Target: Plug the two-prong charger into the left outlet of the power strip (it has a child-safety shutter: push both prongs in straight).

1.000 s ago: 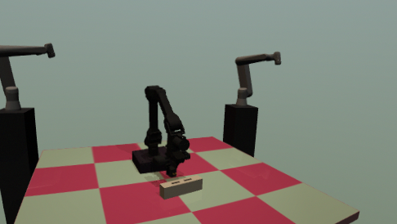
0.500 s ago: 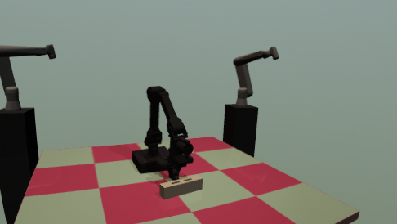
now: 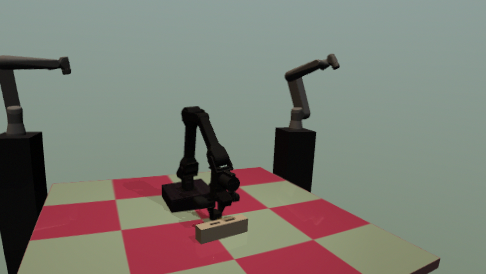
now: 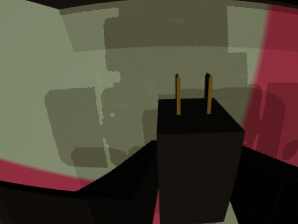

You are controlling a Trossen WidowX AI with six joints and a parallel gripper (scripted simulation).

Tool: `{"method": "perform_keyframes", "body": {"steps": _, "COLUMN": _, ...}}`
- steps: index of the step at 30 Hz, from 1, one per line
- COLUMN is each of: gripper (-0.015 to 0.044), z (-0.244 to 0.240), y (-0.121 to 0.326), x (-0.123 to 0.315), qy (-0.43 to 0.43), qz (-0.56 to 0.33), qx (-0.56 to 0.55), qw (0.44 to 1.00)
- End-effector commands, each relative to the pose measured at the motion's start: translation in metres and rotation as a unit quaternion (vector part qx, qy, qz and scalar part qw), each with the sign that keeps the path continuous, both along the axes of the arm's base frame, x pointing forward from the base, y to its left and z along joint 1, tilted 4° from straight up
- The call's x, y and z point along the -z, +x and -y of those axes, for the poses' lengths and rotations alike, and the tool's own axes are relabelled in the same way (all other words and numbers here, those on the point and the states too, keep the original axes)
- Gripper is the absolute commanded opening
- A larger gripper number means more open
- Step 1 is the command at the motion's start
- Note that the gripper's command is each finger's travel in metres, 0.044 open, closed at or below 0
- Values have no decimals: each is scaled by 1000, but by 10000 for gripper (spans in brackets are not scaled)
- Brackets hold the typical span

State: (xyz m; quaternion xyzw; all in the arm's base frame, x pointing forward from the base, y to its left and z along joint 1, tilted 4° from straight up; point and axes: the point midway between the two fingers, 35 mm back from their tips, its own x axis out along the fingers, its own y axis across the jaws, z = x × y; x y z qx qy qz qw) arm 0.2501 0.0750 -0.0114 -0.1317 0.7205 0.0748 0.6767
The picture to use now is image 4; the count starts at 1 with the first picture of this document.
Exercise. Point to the black two-prong charger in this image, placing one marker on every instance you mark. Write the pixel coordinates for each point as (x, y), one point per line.
(198, 148)

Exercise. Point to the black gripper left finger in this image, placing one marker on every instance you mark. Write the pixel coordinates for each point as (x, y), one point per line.
(127, 195)

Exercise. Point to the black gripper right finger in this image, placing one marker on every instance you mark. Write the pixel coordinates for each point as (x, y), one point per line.
(265, 190)

